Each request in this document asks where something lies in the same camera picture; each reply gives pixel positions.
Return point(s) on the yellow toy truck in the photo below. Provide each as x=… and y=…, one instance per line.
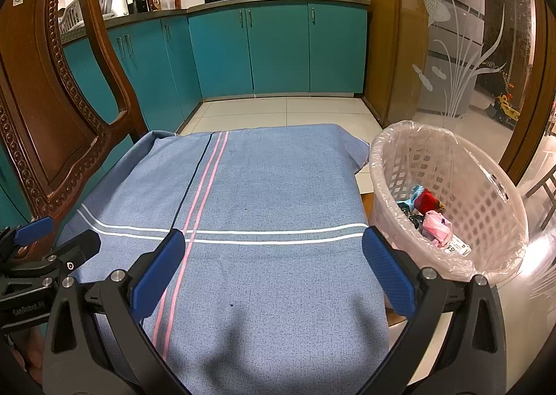
x=508, y=108

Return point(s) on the teal kitchen cabinets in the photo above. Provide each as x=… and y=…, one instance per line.
x=278, y=47

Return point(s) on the light blue cloth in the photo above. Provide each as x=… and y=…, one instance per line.
x=417, y=194

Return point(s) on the blue striped blanket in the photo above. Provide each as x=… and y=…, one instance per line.
x=282, y=204

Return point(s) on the white plastic basket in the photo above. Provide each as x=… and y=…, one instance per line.
x=478, y=186

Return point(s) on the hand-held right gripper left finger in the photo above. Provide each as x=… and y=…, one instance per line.
x=158, y=275

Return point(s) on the blue and white box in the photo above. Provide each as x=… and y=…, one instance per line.
x=457, y=247

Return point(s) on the white plastic jug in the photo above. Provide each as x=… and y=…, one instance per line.
x=164, y=3

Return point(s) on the person's left hand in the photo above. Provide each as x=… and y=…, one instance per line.
x=28, y=351

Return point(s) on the pink plastic bag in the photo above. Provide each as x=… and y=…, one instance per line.
x=438, y=228

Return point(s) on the clear plastic bin liner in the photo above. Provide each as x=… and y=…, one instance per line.
x=434, y=128

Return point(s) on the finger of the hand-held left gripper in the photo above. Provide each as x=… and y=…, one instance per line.
x=82, y=245
x=32, y=231

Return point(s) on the grey metal chair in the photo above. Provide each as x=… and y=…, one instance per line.
x=543, y=199

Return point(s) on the carved wooden chair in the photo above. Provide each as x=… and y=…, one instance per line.
x=56, y=125

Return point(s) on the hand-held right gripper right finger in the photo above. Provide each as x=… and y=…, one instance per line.
x=388, y=273

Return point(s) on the etched glass door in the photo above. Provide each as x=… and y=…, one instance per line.
x=460, y=52

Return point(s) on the white dish rack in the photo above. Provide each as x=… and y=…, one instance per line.
x=87, y=8

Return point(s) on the red box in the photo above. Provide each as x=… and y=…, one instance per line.
x=428, y=200

